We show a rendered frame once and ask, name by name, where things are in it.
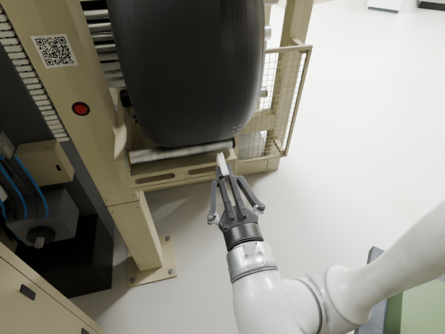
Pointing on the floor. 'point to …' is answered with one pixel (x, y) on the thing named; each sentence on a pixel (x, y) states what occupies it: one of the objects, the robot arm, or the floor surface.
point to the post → (65, 80)
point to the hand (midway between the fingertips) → (222, 167)
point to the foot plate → (135, 278)
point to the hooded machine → (385, 5)
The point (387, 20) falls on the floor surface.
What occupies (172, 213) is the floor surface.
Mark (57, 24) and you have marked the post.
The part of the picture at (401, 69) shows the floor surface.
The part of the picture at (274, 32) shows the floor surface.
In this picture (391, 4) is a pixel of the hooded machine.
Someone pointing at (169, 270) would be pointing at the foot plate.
